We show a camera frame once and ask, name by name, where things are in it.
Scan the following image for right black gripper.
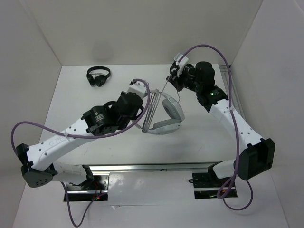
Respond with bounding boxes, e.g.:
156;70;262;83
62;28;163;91
167;64;203;92

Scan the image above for grey headphone cable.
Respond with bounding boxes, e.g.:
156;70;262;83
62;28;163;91
141;78;181;133

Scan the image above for white grey headphones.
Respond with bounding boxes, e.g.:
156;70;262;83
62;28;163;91
135;89;185;135

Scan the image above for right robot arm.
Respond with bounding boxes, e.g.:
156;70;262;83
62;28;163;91
167;61;275;186

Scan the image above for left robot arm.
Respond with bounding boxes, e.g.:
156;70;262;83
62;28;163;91
16;92;147;190

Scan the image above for black headphones left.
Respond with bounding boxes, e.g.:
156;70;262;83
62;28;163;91
86;66;111;87

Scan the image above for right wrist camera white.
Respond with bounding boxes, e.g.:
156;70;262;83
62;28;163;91
173;53;189;75

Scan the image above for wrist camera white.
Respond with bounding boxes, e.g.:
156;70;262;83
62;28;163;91
127;80;147;98
173;53;189;75

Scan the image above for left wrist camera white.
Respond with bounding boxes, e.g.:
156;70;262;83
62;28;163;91
127;80;147;98

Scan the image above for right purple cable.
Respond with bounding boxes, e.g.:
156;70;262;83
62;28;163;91
181;44;254;211

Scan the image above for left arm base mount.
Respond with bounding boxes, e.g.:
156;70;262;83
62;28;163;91
62;165;110;201

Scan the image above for aluminium rail front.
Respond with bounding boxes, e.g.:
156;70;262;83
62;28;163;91
89;162;216;172

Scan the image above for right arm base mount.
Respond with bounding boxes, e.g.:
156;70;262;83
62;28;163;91
188;173;228;200

